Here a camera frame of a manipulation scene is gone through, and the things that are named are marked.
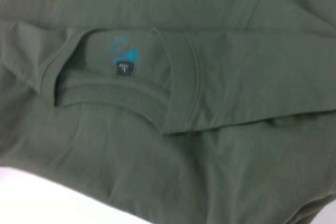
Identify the dark green FREE T-shirt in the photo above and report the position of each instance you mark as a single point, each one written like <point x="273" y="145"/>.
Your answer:
<point x="183" y="155"/>

